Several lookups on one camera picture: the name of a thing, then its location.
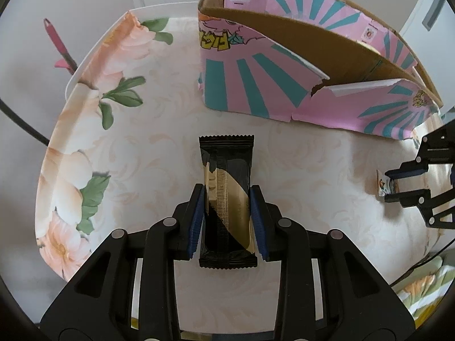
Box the black cable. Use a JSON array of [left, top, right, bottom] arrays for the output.
[[0, 98, 51, 147]]

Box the pink lined cardboard box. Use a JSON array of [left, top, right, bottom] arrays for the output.
[[197, 0, 442, 140]]

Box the black gold snack bar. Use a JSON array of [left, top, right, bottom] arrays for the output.
[[199, 135, 258, 269]]

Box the grey wardrobe handle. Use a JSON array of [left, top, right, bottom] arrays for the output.
[[422, 0, 446, 32]]

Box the pink rod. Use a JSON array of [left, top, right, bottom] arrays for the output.
[[43, 18, 78, 76]]

